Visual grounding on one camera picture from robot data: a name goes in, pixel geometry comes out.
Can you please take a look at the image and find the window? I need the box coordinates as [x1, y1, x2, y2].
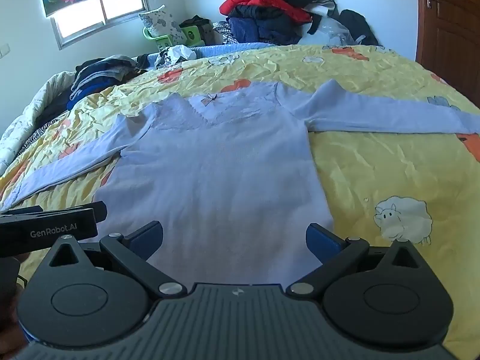
[50, 0, 151, 50]

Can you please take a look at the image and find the navy jacket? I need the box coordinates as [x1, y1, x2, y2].
[227, 5, 313, 46]

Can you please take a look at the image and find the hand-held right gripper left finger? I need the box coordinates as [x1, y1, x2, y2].
[45, 220, 188, 301]

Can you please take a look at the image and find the crumpled white cloth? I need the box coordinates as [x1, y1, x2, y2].
[155, 44, 198, 69]

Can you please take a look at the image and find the pile of dark clothes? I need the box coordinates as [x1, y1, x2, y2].
[35, 54, 152, 128]

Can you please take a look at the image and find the green plastic chair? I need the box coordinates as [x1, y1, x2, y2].
[142, 26, 178, 52]

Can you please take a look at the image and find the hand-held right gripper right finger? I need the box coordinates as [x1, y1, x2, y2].
[286, 223, 429, 301]

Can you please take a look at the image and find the brown wooden door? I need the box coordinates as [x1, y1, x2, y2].
[414, 0, 480, 88]

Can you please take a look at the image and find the grey patterned pillow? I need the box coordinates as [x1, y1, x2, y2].
[138, 5, 187, 46]

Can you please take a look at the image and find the yellow sheep-print bedsheet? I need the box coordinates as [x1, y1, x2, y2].
[0, 43, 480, 360]

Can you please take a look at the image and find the black bag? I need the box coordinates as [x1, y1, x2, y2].
[339, 9, 379, 47]

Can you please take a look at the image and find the checkered cloth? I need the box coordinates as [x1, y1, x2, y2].
[213, 22, 239, 46]

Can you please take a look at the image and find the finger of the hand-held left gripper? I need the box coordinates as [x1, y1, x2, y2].
[0, 201, 108, 226]

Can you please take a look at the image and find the light blue blanket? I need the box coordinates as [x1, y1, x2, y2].
[144, 41, 301, 69]

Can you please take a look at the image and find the dark cloth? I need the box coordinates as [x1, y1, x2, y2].
[180, 15, 215, 44]

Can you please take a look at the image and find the white quilted blanket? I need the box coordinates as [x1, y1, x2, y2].
[0, 70, 77, 167]

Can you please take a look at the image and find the lavender long-sleeve shirt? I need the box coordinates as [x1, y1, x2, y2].
[0, 79, 480, 289]

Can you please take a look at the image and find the green box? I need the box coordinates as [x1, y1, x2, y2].
[180, 25, 205, 46]

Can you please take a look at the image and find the clear plastic bag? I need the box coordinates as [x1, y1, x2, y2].
[304, 7, 367, 46]

